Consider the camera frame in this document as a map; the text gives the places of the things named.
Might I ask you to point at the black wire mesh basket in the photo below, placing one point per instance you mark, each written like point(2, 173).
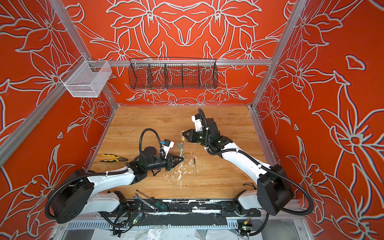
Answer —
point(173, 74)

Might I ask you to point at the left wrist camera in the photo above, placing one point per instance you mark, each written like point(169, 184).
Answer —
point(166, 145)

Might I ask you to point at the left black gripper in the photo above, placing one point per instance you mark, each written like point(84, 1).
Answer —
point(171, 163)

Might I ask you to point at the green handled screwdriver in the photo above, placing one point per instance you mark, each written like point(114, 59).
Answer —
point(161, 205)

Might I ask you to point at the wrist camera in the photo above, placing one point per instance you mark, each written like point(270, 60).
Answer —
point(198, 123)
point(166, 145)

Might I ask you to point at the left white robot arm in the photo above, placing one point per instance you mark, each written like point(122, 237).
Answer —
point(82, 193)

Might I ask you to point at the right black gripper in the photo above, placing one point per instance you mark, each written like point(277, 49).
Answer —
point(190, 138)

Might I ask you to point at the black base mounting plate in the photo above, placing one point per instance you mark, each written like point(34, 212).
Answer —
point(218, 207)

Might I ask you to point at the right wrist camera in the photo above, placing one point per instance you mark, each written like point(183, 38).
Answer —
point(198, 123)

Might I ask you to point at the white wire mesh basket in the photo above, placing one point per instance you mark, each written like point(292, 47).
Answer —
point(85, 81)

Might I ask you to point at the silver wrench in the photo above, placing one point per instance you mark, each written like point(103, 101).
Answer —
point(147, 203)

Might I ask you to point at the small green circuit board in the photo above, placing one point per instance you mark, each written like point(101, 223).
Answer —
point(246, 227)

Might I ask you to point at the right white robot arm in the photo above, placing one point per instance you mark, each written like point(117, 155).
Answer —
point(274, 188)

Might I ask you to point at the yellow black pliers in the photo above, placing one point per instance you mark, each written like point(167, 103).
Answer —
point(111, 158)

